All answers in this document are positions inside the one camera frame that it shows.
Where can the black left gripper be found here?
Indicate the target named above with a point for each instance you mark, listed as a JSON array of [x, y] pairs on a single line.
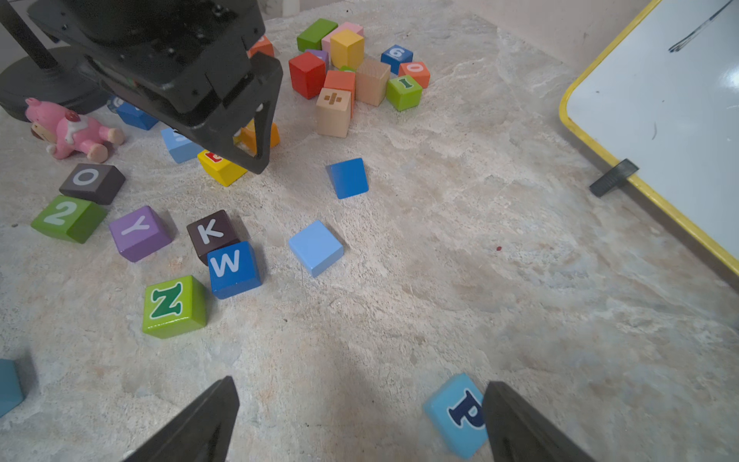
[[161, 52]]

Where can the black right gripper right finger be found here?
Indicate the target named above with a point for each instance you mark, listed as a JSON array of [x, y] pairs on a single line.
[[519, 432]]

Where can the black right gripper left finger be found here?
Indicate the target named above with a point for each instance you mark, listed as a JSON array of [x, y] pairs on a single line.
[[201, 432]]

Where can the light blue block P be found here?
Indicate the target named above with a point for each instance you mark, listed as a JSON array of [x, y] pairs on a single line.
[[456, 412]]

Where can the yellow block E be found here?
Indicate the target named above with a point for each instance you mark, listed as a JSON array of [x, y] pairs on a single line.
[[223, 171]]

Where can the light blue block A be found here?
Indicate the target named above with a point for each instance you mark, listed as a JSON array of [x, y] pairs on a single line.
[[11, 394]]

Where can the orange block far left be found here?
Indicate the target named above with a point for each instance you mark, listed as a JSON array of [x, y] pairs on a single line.
[[264, 46]]

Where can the red plain block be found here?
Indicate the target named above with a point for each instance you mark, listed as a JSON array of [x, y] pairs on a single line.
[[307, 74]]

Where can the wood block plus sign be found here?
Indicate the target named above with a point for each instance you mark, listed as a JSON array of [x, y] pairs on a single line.
[[333, 113]]

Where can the green plain block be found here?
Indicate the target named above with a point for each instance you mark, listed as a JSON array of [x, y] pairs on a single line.
[[312, 37]]

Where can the pink plain block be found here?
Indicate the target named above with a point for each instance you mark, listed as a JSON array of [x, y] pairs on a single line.
[[357, 29]]

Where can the yellow plain block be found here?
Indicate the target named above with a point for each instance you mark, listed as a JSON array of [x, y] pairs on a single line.
[[347, 49]]

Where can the plain wood block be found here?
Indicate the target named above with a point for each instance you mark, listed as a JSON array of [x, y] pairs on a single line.
[[371, 81]]

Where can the blue wedge block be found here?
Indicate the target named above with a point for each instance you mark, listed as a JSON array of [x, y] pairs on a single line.
[[348, 178]]

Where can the green block N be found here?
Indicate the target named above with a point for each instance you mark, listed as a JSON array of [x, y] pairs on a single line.
[[174, 307]]

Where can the blue block 6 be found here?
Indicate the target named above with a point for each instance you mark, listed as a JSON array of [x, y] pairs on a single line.
[[395, 56]]

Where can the green block I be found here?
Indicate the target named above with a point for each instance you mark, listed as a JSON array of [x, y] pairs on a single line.
[[404, 92]]

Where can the dark brown block K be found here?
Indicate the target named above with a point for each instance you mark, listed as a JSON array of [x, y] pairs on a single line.
[[211, 233]]

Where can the orange block 0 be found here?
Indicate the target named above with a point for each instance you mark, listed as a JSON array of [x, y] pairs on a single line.
[[418, 70]]

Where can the light blue plain block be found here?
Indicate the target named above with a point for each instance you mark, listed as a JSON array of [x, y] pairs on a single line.
[[316, 248]]

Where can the blue block W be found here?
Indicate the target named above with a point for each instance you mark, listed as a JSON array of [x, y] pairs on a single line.
[[233, 270]]

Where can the dark block O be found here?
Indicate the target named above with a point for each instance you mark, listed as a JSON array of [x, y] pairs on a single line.
[[96, 183]]

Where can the purple block Y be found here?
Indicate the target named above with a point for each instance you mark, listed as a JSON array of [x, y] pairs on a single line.
[[139, 234]]

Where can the pink plush toy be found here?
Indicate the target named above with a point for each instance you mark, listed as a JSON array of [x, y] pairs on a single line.
[[66, 131]]

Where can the green block 2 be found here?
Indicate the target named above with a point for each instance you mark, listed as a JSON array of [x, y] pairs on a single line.
[[69, 219]]

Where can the white board yellow frame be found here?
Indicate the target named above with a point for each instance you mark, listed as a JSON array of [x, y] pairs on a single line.
[[660, 106]]

